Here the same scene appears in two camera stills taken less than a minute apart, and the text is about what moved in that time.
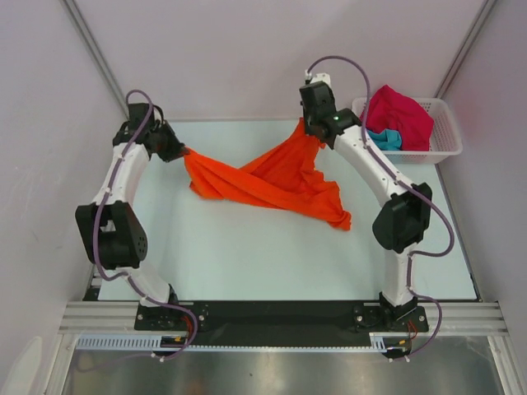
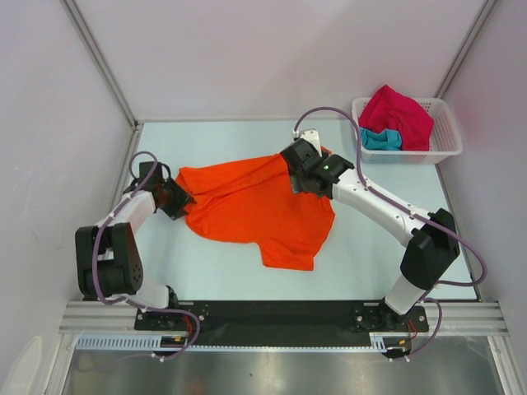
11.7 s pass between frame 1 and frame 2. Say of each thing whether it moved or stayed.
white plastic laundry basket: stayed
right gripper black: moved
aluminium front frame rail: stayed
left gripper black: moved
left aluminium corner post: stayed
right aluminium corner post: stayed
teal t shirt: stayed
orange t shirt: moved
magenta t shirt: stayed
